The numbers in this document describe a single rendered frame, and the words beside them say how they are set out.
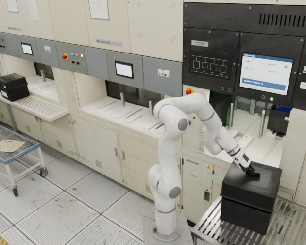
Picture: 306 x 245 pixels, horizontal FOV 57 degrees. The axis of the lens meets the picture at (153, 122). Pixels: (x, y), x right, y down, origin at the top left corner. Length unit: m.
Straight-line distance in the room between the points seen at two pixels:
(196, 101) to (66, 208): 2.16
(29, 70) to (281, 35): 3.59
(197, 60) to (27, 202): 2.37
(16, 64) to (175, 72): 2.81
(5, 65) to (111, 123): 2.03
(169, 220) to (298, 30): 1.23
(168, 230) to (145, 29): 1.39
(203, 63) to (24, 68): 3.07
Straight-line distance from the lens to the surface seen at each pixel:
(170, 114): 1.31
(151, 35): 2.16
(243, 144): 2.35
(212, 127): 1.53
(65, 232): 2.98
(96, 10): 2.52
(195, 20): 1.94
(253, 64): 1.82
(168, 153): 1.41
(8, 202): 3.52
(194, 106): 1.39
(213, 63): 1.92
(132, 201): 3.10
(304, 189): 2.09
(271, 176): 1.81
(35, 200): 3.43
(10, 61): 4.38
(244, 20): 1.80
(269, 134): 2.55
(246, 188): 1.68
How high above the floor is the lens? 2.13
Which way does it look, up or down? 28 degrees down
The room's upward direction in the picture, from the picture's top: 3 degrees counter-clockwise
